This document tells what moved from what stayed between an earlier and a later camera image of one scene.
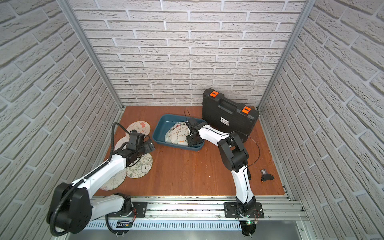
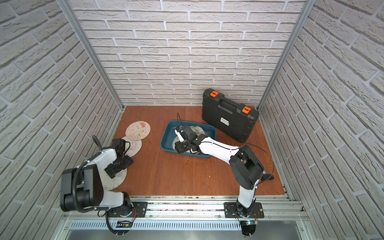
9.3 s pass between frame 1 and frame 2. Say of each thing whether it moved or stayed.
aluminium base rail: stayed
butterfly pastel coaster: stayed
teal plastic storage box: moved
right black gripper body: moved
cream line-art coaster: moved
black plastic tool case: stayed
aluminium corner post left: stayed
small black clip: stayed
